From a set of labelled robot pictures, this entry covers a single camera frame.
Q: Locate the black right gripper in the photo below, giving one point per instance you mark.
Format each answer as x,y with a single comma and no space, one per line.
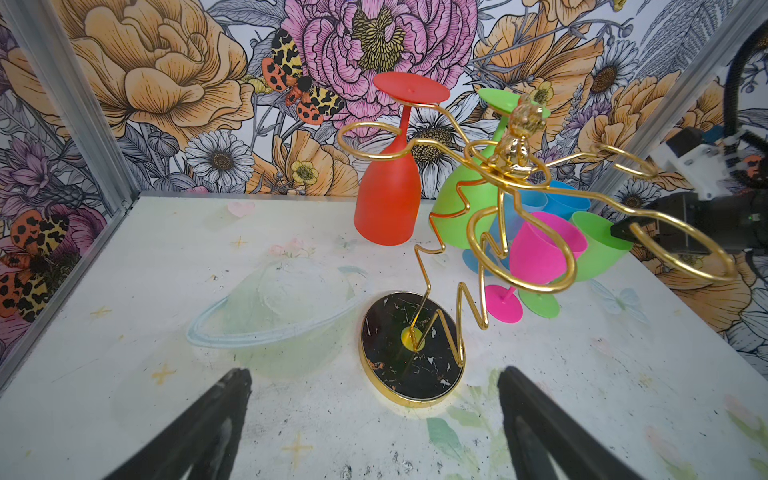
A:
736,223

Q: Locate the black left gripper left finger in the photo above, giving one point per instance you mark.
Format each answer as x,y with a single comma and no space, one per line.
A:
203,442

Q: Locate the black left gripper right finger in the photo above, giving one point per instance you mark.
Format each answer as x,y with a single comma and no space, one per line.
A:
543,439

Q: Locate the green wine glass front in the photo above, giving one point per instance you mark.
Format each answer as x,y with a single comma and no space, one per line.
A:
603,251

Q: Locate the green wine glass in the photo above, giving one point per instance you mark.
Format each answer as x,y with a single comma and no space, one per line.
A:
603,251
505,154

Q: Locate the pink wine glass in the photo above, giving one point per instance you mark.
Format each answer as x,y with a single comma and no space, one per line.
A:
534,257

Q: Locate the light blue wine glass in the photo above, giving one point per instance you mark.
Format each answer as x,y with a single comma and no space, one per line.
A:
531,202

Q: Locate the green wine glass back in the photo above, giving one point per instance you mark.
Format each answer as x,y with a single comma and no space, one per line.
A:
505,154

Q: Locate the gold wine glass rack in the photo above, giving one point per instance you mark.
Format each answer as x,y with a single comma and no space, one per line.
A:
411,351

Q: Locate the red wine glass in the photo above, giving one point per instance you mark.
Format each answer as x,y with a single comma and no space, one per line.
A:
389,194

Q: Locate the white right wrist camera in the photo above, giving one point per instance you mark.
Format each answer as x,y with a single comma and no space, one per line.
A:
686,161

